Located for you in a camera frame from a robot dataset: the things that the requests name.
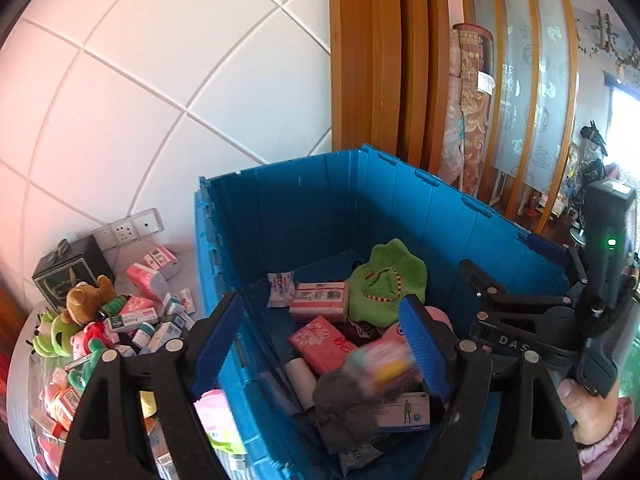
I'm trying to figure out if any grey cloth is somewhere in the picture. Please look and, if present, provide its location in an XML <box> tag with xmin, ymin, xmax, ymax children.
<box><xmin>313</xmin><ymin>371</ymin><xmax>382</xmax><ymax>454</ymax></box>

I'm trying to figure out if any blue plastic crate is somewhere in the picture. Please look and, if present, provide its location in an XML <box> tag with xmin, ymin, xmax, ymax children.
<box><xmin>192</xmin><ymin>143</ymin><xmax>583</xmax><ymax>480</ymax></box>

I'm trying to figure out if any pink tissue packet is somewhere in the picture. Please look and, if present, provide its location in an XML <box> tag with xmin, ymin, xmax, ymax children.
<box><xmin>125</xmin><ymin>262</ymin><xmax>171</xmax><ymax>302</ymax></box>

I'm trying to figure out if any small white printed packet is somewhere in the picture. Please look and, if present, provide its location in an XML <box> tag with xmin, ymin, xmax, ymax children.
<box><xmin>266</xmin><ymin>271</ymin><xmax>297</xmax><ymax>309</ymax></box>

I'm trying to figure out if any person's right hand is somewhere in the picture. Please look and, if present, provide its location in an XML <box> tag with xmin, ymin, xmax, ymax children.
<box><xmin>556</xmin><ymin>376</ymin><xmax>622</xmax><ymax>447</ymax></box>

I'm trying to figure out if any window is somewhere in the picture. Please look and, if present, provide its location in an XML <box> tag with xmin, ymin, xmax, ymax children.
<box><xmin>604</xmin><ymin>74</ymin><xmax>640</xmax><ymax>177</ymax></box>

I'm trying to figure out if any white pink labelled box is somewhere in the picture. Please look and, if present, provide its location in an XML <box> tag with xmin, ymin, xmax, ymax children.
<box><xmin>144</xmin><ymin>244</ymin><xmax>182</xmax><ymax>279</ymax></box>

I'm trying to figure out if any patterned rolled carpet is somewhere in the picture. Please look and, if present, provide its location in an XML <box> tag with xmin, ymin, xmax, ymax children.
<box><xmin>459</xmin><ymin>24</ymin><xmax>497</xmax><ymax>197</ymax></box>

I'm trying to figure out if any pink plastic packet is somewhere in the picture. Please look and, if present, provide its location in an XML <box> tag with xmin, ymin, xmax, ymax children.
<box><xmin>194</xmin><ymin>389</ymin><xmax>242</xmax><ymax>442</ymax></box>

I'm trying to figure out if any dark green bottle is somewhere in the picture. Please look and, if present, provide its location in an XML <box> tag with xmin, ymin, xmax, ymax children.
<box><xmin>96</xmin><ymin>296</ymin><xmax>129</xmax><ymax>322</ymax></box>

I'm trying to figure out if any red pink plush toy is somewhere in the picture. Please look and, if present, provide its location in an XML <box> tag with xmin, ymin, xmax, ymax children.
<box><xmin>72</xmin><ymin>322</ymin><xmax>109</xmax><ymax>362</ymax></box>

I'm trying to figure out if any colourful snack packet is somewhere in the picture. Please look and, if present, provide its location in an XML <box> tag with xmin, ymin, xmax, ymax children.
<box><xmin>346</xmin><ymin>335</ymin><xmax>427</xmax><ymax>397</ymax></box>

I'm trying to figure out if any red tissue packet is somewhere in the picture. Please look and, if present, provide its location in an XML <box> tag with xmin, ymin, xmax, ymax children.
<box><xmin>288</xmin><ymin>316</ymin><xmax>362</xmax><ymax>377</ymax></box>

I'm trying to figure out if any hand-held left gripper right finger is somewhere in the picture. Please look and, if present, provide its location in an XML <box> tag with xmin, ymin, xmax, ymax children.
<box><xmin>398</xmin><ymin>294</ymin><xmax>583</xmax><ymax>480</ymax></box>

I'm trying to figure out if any white blue medicine box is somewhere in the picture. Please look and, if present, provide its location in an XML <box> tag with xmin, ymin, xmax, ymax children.
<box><xmin>375</xmin><ymin>392</ymin><xmax>432</xmax><ymax>434</ymax></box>

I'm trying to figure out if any hanging artificial vine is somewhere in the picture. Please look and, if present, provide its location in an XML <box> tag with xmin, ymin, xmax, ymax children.
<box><xmin>575</xmin><ymin>9</ymin><xmax>640</xmax><ymax>67</ymax></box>

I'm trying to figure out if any white paper roll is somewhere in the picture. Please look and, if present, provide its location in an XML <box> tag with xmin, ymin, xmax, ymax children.
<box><xmin>283</xmin><ymin>357</ymin><xmax>319</xmax><ymax>412</ymax></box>

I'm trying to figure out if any white crumpled packet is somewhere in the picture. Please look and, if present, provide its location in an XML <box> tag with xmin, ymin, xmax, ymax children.
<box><xmin>339</xmin><ymin>441</ymin><xmax>382</xmax><ymax>474</ymax></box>

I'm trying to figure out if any black gift box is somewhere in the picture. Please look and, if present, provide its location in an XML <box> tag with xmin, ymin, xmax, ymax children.
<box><xmin>32</xmin><ymin>235</ymin><xmax>117</xmax><ymax>312</ymax></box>

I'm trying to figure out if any large green plush toy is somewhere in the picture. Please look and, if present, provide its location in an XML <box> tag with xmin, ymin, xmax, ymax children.
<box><xmin>347</xmin><ymin>239</ymin><xmax>429</xmax><ymax>324</ymax></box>

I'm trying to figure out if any frosted glass wooden partition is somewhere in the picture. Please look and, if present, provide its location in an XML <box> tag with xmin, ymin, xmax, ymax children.
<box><xmin>460</xmin><ymin>0</ymin><xmax>582</xmax><ymax>203</ymax></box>

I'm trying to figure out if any pink rolled carpet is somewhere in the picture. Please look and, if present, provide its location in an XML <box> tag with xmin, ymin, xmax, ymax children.
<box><xmin>441</xmin><ymin>29</ymin><xmax>468</xmax><ymax>187</ymax></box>

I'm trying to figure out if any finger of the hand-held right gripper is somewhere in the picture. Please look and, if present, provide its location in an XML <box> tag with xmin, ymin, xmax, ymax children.
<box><xmin>469</xmin><ymin>307</ymin><xmax>577</xmax><ymax>377</ymax></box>
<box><xmin>459</xmin><ymin>245</ymin><xmax>589</xmax><ymax>311</ymax></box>

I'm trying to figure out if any wooden door frame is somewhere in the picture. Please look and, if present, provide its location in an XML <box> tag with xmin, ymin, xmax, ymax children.
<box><xmin>327</xmin><ymin>0</ymin><xmax>452</xmax><ymax>177</ymax></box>

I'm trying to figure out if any green frog plush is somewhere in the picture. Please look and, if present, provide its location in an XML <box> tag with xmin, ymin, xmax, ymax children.
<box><xmin>31</xmin><ymin>310</ymin><xmax>82</xmax><ymax>359</ymax></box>

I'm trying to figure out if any pink striped packet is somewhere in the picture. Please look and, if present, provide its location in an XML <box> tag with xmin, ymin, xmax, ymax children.
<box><xmin>289</xmin><ymin>281</ymin><xmax>349</xmax><ymax>323</ymax></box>

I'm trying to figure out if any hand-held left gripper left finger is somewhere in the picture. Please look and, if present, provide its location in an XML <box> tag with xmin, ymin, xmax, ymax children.
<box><xmin>57</xmin><ymin>292</ymin><xmax>246</xmax><ymax>480</ymax></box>

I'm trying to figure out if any brown teddy bear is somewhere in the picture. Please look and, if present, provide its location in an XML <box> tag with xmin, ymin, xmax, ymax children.
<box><xmin>65</xmin><ymin>275</ymin><xmax>119</xmax><ymax>327</ymax></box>

